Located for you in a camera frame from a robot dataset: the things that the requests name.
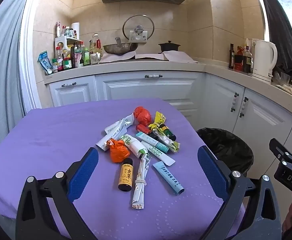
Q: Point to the glass cup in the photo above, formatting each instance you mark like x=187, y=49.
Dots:
x=285, y=78

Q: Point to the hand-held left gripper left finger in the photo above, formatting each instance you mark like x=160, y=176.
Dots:
x=84, y=172

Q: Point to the group of condiment bottles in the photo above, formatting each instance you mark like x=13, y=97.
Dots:
x=67, y=62

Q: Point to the purple tablecloth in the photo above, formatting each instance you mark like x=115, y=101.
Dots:
x=48, y=135

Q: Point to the light blue tube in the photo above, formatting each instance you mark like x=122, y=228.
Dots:
x=168, y=177

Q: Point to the metal wok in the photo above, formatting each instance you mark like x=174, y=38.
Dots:
x=120, y=48

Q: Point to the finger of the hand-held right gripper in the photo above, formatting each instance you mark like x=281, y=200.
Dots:
x=277, y=148

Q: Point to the dark cloth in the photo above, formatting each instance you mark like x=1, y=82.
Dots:
x=291, y=70

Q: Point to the paper towel roll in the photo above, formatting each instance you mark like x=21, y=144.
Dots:
x=75, y=28

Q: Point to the white drawer front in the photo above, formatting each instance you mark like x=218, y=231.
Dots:
x=189, y=118
x=183, y=105
x=148, y=88

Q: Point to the white capped bottle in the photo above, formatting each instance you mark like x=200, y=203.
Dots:
x=247, y=42

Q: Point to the dark curtain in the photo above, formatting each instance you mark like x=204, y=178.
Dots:
x=278, y=30

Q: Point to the white electric kettle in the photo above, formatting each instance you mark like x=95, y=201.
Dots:
x=261, y=60

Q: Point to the brown sauce bottle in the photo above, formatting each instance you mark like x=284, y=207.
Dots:
x=247, y=61

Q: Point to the white squeezed tube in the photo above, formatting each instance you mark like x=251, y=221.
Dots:
x=114, y=128

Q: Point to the white green packet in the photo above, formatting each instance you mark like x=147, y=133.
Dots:
x=133, y=145

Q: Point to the pale grey curtain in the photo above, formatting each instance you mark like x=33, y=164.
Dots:
x=3, y=67

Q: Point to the white tube green print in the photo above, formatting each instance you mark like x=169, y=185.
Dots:
x=159, y=155

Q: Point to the pale blue white tube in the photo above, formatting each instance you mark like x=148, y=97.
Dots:
x=102, y=145

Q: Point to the knotted orange plastic bag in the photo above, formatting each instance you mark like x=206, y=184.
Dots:
x=143, y=116

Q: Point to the pale cover sheet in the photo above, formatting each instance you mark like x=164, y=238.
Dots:
x=113, y=58
x=178, y=56

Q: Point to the glass pot lid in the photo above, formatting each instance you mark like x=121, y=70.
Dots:
x=138, y=27

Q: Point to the brown bottle yellow label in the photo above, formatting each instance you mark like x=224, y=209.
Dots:
x=125, y=177

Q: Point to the white spice rack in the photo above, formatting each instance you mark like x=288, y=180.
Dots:
x=65, y=39

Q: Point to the black pot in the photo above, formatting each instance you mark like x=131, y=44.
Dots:
x=169, y=47

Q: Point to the blue white packet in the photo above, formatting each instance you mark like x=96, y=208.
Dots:
x=45, y=62

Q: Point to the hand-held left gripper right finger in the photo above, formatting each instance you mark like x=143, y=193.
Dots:
x=211, y=170

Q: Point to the dark olive oil bottle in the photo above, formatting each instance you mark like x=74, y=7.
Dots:
x=231, y=57

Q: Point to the green labelled dark bottle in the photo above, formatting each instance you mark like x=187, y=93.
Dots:
x=167, y=131

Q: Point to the long white tied wrapper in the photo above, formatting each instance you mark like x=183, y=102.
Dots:
x=139, y=190

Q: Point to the green white tied wrapper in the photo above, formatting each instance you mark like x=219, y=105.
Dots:
x=172, y=145

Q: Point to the white lid holder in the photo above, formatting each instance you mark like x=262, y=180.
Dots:
x=142, y=37

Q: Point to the white door frame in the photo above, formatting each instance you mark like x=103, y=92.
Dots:
x=30, y=67

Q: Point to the teal tube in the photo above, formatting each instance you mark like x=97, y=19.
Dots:
x=151, y=140

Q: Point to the red labelled dark bottle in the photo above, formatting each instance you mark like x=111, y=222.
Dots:
x=142, y=128

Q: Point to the crumpled orange plastic bag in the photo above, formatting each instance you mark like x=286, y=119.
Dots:
x=118, y=152

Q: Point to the black lined waste bin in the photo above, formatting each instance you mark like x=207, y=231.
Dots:
x=226, y=147

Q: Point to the dark jar with red top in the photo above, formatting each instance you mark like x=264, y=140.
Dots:
x=238, y=62

